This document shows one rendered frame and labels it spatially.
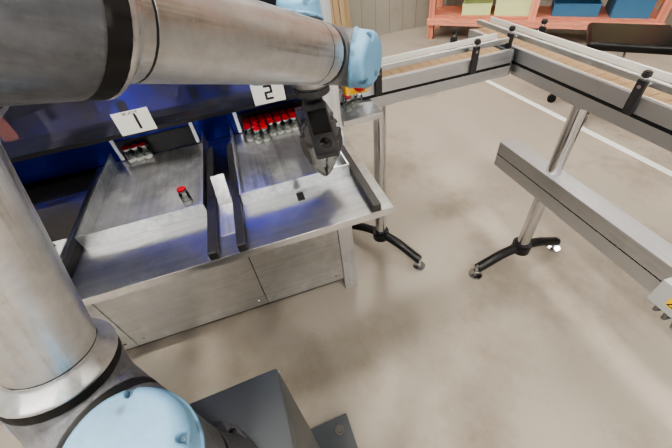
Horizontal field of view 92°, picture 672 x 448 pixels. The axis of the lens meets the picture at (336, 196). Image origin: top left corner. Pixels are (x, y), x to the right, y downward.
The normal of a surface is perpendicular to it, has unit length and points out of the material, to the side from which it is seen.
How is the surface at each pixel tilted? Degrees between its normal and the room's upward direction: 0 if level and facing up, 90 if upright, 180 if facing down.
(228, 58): 111
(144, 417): 7
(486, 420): 0
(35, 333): 88
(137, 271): 0
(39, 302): 92
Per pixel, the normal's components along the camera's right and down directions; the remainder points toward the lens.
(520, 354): -0.10, -0.74
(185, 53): 0.76, 0.61
